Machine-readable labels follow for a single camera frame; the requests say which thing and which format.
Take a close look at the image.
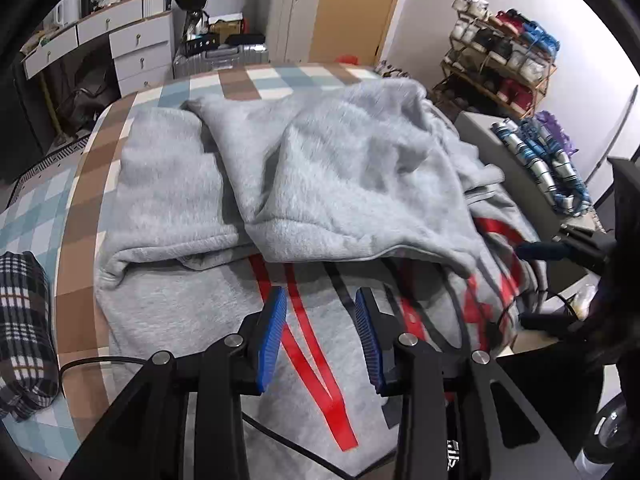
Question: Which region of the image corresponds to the white electric kettle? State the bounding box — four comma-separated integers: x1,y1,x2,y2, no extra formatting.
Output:
52,0,83,28

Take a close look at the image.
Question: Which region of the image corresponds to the checked bed sheet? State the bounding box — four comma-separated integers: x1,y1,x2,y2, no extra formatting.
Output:
0,62,401,480

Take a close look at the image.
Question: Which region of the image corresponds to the white cabinet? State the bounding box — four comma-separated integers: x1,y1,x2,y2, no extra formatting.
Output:
262,0,323,65

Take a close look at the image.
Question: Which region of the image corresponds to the white desk with drawers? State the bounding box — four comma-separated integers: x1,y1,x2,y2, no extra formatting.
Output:
20,0,176,98

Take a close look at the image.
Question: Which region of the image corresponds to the wooden shoe rack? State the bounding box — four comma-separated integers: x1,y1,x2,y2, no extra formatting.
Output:
432,10,558,116

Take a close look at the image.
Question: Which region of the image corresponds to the pile of scattered shoes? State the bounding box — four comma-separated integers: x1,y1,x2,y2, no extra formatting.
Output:
375,60,413,78

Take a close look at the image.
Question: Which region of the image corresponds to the black box with lights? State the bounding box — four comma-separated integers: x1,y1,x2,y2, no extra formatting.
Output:
182,34,221,56

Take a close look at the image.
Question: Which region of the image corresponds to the brown box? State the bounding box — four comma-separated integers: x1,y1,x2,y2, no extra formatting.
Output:
209,17,246,38

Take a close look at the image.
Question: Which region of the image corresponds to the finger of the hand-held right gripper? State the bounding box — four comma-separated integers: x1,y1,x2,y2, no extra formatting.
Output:
519,310,591,338
515,232,608,273

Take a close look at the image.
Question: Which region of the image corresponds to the purple cloth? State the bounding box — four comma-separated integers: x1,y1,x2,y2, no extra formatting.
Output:
535,110,578,153

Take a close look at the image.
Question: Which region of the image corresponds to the blue striped cloth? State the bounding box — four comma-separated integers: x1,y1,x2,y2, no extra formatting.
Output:
490,117,593,218

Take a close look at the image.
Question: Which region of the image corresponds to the silver suitcase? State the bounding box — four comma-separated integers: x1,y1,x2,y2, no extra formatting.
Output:
172,42,271,80

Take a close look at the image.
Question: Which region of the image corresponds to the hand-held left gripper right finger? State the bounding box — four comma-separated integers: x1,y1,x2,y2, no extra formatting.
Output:
354,287,581,480

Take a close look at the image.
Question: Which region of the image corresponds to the wooden door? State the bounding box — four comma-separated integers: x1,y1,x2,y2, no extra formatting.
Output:
309,0,418,66

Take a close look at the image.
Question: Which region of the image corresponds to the grey printed hoodie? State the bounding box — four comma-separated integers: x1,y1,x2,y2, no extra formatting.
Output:
95,79,548,478

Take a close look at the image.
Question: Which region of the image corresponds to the black cable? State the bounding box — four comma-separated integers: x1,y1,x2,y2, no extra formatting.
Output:
59,356,351,480

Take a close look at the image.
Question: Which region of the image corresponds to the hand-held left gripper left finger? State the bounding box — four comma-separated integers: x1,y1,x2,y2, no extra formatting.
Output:
60,286,288,480

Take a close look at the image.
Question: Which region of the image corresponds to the black backpack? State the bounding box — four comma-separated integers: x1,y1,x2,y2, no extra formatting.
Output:
55,52,121,133

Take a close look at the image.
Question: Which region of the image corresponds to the patterned floor rug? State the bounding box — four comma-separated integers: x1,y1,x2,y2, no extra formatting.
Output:
10,135,93,196

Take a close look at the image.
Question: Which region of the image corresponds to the dark plaid blanket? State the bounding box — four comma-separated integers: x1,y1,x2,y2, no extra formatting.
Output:
0,250,61,421

